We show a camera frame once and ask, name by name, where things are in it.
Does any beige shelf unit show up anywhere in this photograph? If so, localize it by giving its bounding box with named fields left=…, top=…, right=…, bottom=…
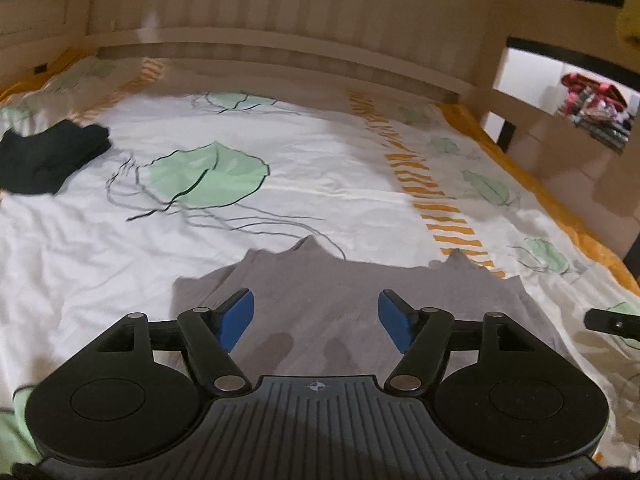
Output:
left=491, top=35, right=640, bottom=263

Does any yellow mattress cover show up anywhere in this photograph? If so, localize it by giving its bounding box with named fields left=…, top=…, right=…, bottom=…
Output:
left=0, top=50, right=640, bottom=297

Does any grey garment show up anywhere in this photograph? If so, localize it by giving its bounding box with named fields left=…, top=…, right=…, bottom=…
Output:
left=172, top=235, right=577, bottom=392

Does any beige ribbed headboard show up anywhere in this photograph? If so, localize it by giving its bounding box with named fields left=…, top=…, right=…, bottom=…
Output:
left=85, top=0, right=517, bottom=107

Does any white leaf-print bedsheet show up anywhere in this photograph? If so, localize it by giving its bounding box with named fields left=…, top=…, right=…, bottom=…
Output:
left=0, top=55, right=640, bottom=467

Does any black garment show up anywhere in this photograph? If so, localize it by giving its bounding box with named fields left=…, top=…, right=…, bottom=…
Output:
left=0, top=120, right=112, bottom=196

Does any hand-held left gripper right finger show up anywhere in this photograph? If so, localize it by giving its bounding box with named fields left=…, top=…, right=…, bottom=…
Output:
left=377, top=289, right=545, bottom=394

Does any pile of colourful clothes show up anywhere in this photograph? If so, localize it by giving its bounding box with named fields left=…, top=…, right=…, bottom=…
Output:
left=560, top=72, right=634, bottom=155

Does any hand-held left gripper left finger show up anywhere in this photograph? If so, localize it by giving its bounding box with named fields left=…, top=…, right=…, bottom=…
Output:
left=94, top=287, right=256, bottom=395

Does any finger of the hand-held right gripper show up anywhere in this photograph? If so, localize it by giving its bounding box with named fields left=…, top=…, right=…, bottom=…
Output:
left=584, top=308, right=640, bottom=335

